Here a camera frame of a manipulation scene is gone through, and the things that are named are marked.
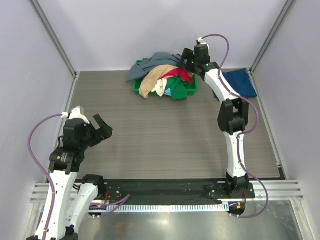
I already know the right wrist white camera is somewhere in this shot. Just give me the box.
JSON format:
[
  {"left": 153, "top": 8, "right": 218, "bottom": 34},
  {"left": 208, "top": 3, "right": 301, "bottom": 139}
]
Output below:
[{"left": 196, "top": 37, "right": 210, "bottom": 49}]

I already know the folded dark blue t shirt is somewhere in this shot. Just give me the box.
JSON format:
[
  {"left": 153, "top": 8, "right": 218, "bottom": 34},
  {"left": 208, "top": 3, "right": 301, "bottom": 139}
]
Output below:
[{"left": 222, "top": 68, "right": 258, "bottom": 99}]

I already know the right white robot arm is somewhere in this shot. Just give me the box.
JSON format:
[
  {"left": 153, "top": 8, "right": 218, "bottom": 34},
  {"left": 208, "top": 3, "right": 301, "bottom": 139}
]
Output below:
[{"left": 178, "top": 44, "right": 249, "bottom": 198}]

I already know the grey-blue t shirt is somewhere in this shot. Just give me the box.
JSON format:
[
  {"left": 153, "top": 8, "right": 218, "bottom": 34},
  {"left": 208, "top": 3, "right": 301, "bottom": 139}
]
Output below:
[{"left": 125, "top": 52, "right": 181, "bottom": 83}]

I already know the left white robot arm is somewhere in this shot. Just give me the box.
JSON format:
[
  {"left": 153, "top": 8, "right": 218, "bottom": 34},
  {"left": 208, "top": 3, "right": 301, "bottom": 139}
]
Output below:
[{"left": 27, "top": 112, "right": 113, "bottom": 240}]

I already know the beige t shirt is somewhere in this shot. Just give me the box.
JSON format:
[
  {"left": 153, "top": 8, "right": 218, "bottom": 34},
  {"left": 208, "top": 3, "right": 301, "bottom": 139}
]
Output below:
[{"left": 139, "top": 64, "right": 177, "bottom": 99}]

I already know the green t shirt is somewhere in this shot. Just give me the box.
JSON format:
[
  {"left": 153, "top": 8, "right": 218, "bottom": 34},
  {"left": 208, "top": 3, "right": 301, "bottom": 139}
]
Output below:
[{"left": 165, "top": 76, "right": 188, "bottom": 101}]

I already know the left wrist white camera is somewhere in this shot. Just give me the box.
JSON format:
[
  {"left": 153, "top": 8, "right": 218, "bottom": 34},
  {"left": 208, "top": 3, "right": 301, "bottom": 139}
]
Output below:
[{"left": 67, "top": 106, "right": 90, "bottom": 124}]

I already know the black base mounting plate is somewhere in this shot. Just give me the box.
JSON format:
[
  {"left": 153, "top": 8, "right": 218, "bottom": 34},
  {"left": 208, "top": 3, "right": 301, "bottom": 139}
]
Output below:
[{"left": 96, "top": 178, "right": 256, "bottom": 206}]

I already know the wrist white camera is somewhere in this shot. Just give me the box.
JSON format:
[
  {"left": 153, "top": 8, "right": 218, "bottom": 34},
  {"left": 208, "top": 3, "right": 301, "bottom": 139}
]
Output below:
[
  {"left": 67, "top": 106, "right": 90, "bottom": 124},
  {"left": 196, "top": 37, "right": 210, "bottom": 49}
]

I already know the red t shirt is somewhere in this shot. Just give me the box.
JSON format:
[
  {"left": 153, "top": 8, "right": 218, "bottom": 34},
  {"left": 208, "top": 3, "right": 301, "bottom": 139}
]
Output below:
[{"left": 162, "top": 68, "right": 194, "bottom": 83}]

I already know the white t shirt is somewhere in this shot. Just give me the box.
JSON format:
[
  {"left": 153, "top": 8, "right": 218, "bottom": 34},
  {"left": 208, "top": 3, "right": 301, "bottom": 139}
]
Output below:
[{"left": 151, "top": 78, "right": 168, "bottom": 97}]

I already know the light blue t shirt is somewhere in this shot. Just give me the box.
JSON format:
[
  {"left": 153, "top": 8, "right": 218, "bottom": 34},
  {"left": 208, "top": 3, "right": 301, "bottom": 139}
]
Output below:
[{"left": 164, "top": 88, "right": 172, "bottom": 97}]

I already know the aluminium frame rail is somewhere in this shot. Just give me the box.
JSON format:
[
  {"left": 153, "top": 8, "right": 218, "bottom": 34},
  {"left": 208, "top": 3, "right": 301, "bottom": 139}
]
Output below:
[{"left": 29, "top": 180, "right": 304, "bottom": 203}]

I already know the white slotted cable duct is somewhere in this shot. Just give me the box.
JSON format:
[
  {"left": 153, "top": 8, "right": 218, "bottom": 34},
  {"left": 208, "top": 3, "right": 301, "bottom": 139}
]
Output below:
[{"left": 86, "top": 203, "right": 230, "bottom": 214}]

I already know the green plastic bin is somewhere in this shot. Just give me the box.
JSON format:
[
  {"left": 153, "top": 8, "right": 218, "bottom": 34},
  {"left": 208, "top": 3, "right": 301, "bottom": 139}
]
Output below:
[{"left": 132, "top": 59, "right": 198, "bottom": 96}]

